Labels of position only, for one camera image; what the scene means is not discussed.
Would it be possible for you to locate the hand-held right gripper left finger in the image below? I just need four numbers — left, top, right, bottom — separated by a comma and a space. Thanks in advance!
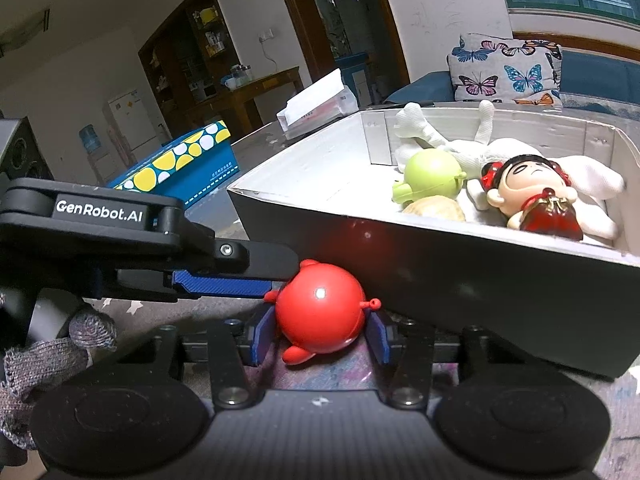
114, 304, 279, 409

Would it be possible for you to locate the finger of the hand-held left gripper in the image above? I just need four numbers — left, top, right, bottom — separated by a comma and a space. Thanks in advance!
117, 269, 275, 304
212, 240, 302, 282

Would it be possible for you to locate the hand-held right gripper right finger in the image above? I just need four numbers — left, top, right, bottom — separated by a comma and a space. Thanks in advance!
364, 308, 528, 408

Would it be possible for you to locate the red round toy figure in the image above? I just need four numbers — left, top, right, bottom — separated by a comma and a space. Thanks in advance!
264, 259, 382, 366

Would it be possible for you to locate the grey cardboard box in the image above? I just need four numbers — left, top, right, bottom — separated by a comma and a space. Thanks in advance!
226, 105, 640, 380

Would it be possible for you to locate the tan peanut toy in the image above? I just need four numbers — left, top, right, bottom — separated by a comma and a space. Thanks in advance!
401, 196, 467, 223

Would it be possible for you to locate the green round toy figure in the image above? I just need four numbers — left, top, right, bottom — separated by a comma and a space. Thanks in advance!
391, 149, 469, 205

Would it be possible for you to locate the red dress doll figurine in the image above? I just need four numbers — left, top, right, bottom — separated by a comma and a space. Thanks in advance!
481, 154, 585, 242

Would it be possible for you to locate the white plush doll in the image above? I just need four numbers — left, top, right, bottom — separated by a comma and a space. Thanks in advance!
392, 100, 627, 240

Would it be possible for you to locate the person's left hand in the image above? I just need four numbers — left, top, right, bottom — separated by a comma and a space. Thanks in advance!
0, 310, 119, 454

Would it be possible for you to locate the blue water jug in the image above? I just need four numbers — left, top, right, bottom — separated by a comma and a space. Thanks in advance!
78, 125, 106, 154

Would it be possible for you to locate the white refrigerator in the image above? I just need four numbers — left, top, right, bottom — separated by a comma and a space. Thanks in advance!
102, 87, 169, 154

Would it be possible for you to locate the blue box with dotted lid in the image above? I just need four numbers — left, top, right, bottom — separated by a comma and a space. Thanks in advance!
112, 121, 240, 210

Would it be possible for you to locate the white tissue box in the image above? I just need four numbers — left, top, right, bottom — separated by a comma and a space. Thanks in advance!
276, 69, 360, 133

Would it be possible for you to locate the dark wooden sideboard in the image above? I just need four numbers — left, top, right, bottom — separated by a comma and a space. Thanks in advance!
182, 66, 306, 142

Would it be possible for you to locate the dark wooden display cabinet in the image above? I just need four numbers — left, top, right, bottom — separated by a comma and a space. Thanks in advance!
137, 0, 242, 122

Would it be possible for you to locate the star printed tablecloth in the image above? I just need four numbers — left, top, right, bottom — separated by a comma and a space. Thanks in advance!
50, 110, 640, 462

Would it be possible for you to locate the butterfly print pillow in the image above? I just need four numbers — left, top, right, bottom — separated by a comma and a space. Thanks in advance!
446, 32, 564, 107

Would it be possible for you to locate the blue sofa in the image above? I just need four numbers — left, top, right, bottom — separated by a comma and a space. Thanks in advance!
382, 49, 640, 122

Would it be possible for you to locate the dark wooden door frame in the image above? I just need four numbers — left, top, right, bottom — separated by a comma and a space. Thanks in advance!
270, 0, 412, 99

